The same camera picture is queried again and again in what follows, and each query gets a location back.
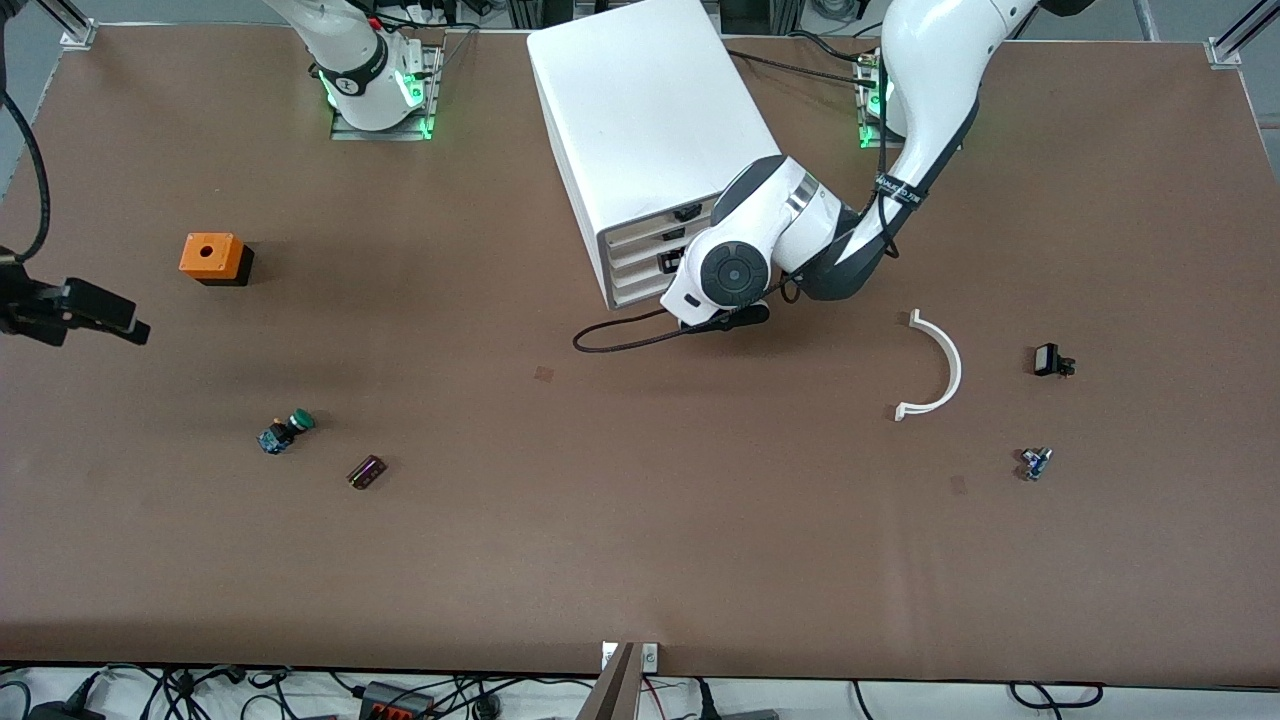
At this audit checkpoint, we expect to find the green push button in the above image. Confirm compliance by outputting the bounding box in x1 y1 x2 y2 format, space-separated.
257 408 317 456

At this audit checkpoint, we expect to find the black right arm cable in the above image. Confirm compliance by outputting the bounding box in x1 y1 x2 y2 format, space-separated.
0 20 51 266

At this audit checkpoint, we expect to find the orange box with hole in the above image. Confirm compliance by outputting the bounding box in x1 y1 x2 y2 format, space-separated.
180 233 254 287

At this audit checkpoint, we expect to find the black orange power strip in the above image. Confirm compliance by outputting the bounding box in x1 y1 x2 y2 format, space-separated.
358 681 438 720

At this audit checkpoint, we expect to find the white curved bracket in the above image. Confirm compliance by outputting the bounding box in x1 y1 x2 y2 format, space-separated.
893 309 963 422

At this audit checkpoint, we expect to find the white latch drawer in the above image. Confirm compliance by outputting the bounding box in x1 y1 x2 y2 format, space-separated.
603 195 721 251

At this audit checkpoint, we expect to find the black table cable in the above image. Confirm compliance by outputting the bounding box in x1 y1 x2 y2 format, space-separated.
790 30 881 63
725 48 881 89

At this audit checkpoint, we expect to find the grey camera post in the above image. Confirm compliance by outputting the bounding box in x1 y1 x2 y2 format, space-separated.
575 642 643 720

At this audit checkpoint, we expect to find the black looped floor cable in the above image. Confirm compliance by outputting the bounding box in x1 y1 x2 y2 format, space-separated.
1008 682 1104 709

